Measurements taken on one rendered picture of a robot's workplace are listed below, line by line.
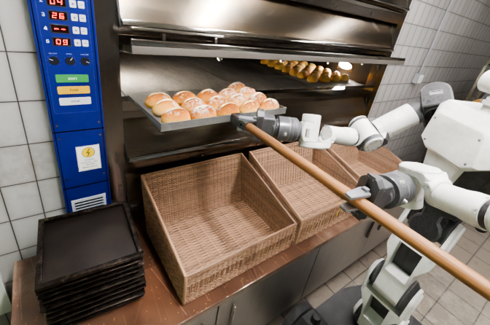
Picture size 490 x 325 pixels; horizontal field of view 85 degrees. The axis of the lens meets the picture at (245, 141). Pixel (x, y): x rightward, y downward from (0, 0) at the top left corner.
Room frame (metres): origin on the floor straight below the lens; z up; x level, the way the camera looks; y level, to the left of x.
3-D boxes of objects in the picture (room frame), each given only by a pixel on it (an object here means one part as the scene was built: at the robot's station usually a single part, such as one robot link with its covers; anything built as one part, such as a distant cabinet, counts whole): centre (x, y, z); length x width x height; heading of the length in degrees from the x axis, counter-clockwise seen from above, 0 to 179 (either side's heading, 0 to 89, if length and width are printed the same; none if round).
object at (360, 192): (0.52, -0.28, 1.22); 0.06 x 0.03 x 0.02; 122
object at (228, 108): (0.95, 0.08, 1.22); 0.10 x 0.07 x 0.06; 132
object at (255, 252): (0.94, 0.06, 0.72); 0.56 x 0.49 x 0.28; 130
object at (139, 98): (1.05, 0.17, 1.20); 0.55 x 0.36 x 0.03; 131
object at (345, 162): (1.69, -0.85, 0.72); 0.56 x 0.49 x 0.28; 131
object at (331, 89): (1.53, -0.19, 1.16); 1.80 x 0.06 x 0.04; 130
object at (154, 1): (1.51, -0.21, 1.54); 1.79 x 0.11 x 0.19; 130
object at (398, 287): (0.80, -0.73, 0.78); 0.18 x 0.15 x 0.47; 39
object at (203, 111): (0.88, 0.16, 1.21); 0.10 x 0.07 x 0.05; 130
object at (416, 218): (0.85, -0.78, 1.00); 0.28 x 0.13 x 0.18; 129
